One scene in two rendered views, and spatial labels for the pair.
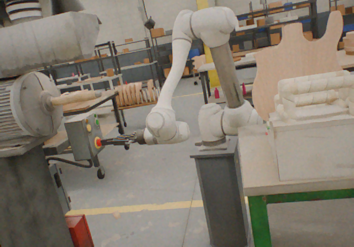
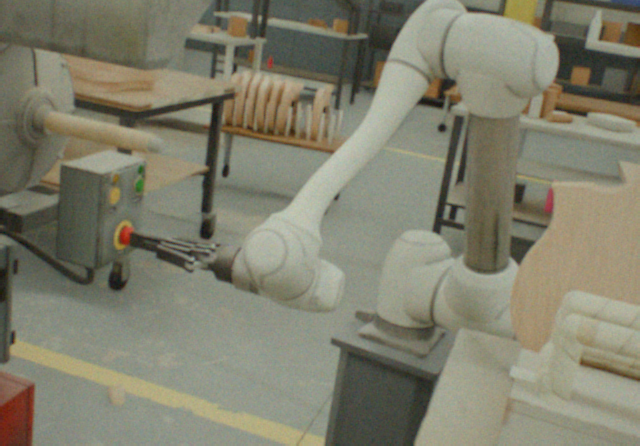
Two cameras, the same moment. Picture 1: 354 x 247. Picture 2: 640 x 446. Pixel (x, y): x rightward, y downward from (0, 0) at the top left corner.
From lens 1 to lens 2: 17 cm
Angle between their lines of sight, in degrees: 4
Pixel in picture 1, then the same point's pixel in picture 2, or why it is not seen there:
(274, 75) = (584, 253)
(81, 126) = (96, 187)
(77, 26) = not seen: outside the picture
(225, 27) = (522, 82)
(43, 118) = (14, 150)
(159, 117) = (277, 245)
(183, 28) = (424, 43)
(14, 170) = not seen: outside the picture
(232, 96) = (481, 242)
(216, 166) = (384, 389)
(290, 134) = (539, 428)
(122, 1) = not seen: outside the picture
